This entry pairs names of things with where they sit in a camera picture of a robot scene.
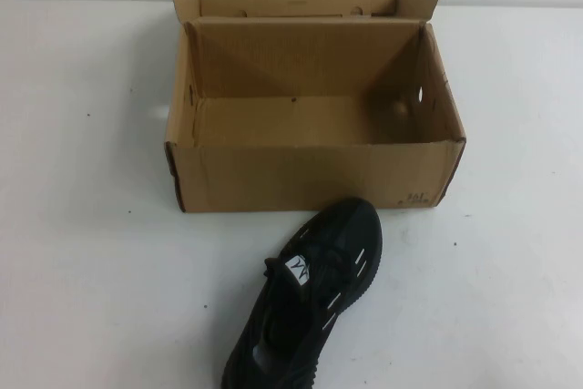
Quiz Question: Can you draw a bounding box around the brown cardboard shoe box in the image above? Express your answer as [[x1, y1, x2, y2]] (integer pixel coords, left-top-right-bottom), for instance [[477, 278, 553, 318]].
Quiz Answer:
[[164, 0, 468, 214]]

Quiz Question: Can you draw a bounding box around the black sneaker with white label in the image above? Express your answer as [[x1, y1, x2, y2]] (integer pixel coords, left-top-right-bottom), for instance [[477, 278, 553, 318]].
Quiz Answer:
[[220, 197, 384, 389]]

